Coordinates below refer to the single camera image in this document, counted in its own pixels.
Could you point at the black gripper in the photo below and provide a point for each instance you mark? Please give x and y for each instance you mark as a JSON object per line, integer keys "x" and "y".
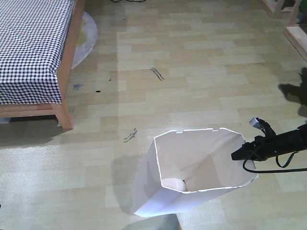
{"x": 258, "y": 150}

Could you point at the white plastic trash bin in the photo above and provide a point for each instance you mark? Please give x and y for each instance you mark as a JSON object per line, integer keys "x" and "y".
{"x": 184, "y": 169}

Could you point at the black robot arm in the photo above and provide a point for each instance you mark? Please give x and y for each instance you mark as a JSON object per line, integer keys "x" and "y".
{"x": 291, "y": 141}

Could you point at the round grey rug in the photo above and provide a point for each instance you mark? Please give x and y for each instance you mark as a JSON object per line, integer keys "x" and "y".
{"x": 86, "y": 40}

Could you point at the black white checkered bedsheet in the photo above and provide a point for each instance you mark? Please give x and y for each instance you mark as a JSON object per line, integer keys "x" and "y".
{"x": 32, "y": 38}

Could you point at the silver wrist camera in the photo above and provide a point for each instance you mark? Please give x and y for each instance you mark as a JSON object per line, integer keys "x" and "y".
{"x": 255, "y": 123}

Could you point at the wooden furniture frame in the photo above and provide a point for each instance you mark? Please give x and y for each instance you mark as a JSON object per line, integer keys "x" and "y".
{"x": 296, "y": 28}

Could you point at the wooden bed frame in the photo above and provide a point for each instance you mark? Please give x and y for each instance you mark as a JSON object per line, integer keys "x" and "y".
{"x": 60, "y": 110}

